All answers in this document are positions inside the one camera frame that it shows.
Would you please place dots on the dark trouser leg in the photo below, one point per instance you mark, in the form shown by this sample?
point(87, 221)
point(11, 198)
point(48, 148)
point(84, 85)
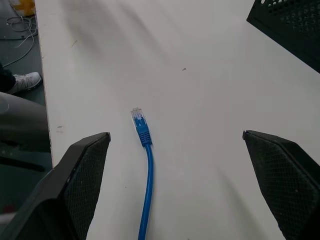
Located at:
point(5, 78)

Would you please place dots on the yellow and white bag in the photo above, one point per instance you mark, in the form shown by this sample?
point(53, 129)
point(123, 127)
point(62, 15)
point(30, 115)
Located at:
point(26, 7)

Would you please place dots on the grey rounded robot body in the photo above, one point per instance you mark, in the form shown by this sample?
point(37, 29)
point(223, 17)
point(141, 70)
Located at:
point(22, 122)

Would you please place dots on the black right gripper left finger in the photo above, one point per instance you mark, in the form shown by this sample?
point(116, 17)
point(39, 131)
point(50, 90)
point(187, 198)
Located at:
point(75, 190)

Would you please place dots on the white sneaker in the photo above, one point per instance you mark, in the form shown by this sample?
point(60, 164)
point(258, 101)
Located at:
point(25, 82)

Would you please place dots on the black perforated metal case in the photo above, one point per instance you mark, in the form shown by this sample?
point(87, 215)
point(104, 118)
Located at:
point(292, 27)

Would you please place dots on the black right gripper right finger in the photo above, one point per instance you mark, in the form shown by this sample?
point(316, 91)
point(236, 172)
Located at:
point(282, 180)

